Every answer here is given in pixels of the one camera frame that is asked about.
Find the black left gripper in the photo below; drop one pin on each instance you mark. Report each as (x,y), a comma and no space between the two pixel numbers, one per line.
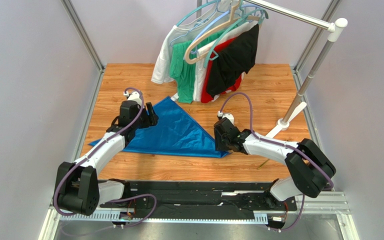
(151,119)

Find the gold spoon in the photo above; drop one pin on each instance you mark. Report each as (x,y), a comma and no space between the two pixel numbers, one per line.
(263,164)

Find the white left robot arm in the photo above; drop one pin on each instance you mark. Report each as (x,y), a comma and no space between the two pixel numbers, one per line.
(77,187)

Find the white t-shirt left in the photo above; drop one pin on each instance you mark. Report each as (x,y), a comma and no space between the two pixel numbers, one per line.
(161,71)

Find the white t-shirt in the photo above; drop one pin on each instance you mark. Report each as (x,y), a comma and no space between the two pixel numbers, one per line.
(161,71)
(191,78)

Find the white t-shirt middle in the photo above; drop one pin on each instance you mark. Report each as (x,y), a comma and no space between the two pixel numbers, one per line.
(191,78)

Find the white clothes rack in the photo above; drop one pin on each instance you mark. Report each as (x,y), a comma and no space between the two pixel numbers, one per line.
(334,28)

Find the green t-shirt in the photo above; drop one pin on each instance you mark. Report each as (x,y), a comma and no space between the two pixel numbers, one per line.
(189,77)

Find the red t-shirt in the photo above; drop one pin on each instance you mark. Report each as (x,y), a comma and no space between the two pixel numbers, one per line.
(217,82)

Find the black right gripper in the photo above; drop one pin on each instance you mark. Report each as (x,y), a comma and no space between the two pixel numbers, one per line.
(221,141)

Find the teal plastic hanger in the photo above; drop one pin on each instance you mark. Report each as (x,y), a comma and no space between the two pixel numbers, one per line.
(207,46)

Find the teal hanger left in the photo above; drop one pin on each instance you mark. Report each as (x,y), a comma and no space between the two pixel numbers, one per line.
(198,10)

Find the blue plastic hanger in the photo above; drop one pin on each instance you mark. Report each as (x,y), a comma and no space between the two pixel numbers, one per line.
(182,33)

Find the black t-shirt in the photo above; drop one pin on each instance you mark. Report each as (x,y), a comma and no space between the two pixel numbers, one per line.
(240,53)

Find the blue cloth napkin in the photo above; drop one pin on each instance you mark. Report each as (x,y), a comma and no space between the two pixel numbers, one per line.
(176,134)

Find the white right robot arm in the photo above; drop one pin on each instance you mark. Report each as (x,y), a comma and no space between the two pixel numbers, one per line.
(310,170)

